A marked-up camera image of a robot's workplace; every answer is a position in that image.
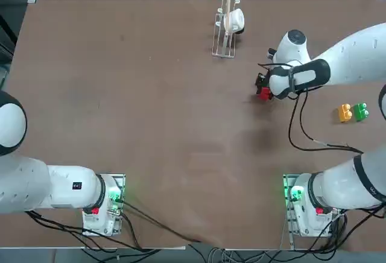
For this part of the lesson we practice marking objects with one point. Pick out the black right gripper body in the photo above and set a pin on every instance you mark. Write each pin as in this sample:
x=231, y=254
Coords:
x=263, y=77

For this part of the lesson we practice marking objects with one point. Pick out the red wooden cube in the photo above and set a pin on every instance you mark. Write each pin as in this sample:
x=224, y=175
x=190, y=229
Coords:
x=264, y=94

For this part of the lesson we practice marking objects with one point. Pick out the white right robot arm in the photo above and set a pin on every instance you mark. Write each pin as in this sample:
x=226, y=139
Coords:
x=356, y=55

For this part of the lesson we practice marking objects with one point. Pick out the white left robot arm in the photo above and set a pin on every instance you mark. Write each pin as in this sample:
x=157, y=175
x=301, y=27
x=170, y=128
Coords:
x=30, y=184

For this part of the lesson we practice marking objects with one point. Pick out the white cup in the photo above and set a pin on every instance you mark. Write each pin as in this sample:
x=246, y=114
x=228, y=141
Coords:
x=236, y=18

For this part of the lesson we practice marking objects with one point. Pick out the yellow toy building block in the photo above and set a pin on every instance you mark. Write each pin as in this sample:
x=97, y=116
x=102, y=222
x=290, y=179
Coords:
x=343, y=113

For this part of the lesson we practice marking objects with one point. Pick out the green toy building block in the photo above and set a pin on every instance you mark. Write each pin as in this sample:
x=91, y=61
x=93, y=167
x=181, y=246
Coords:
x=360, y=112

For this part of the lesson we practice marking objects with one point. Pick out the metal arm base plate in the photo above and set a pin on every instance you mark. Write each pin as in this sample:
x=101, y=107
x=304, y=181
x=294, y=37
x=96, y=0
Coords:
x=286, y=230
x=120, y=180

